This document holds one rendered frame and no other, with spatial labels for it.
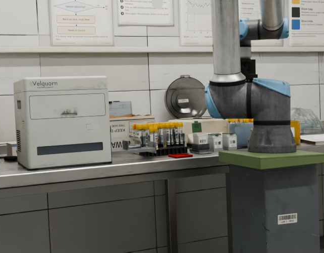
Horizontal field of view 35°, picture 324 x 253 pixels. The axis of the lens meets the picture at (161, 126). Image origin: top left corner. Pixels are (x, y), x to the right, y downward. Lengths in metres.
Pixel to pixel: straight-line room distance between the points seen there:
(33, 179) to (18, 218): 0.73
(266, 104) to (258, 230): 0.38
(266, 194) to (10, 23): 1.36
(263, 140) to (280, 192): 0.17
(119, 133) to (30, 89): 0.52
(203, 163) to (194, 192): 0.78
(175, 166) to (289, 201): 0.43
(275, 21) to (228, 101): 0.37
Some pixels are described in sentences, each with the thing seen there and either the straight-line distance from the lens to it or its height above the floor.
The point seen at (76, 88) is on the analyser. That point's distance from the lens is 1.70.
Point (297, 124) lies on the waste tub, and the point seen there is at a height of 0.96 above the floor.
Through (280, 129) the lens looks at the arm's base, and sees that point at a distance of 1.60.
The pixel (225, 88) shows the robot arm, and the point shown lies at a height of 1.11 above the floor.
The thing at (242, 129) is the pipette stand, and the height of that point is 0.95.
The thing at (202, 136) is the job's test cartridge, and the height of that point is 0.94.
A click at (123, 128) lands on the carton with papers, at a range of 2.06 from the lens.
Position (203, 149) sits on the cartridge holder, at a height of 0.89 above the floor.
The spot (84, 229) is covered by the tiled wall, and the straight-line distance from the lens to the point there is 2.43.
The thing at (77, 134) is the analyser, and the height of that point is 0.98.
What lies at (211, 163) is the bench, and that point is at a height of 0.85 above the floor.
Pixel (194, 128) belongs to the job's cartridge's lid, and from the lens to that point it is 1.96.
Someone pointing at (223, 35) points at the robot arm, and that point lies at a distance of 1.58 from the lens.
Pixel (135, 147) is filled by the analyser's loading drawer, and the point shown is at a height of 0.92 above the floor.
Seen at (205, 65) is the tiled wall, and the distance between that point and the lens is 2.61.
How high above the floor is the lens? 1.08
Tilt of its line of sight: 3 degrees down
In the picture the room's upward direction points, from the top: 3 degrees counter-clockwise
